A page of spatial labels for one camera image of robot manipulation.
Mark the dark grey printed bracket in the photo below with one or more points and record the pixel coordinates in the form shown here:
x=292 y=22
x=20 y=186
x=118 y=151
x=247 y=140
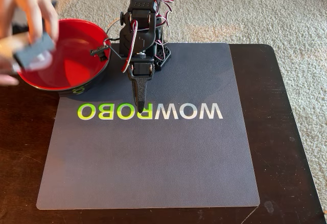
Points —
x=33 y=50

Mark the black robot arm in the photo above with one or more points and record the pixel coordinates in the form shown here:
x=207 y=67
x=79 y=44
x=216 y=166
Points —
x=143 y=6

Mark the red bowl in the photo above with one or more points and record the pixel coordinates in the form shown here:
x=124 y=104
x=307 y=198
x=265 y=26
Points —
x=76 y=55

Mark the grey WOWROBO mat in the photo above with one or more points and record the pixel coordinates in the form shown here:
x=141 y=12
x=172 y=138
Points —
x=153 y=157

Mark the person's hand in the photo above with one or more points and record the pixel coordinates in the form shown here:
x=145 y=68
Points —
x=28 y=4

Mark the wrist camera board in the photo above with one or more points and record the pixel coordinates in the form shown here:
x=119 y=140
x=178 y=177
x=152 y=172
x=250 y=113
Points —
x=98 y=51

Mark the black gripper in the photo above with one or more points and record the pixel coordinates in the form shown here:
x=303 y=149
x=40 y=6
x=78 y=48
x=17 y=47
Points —
x=140 y=68

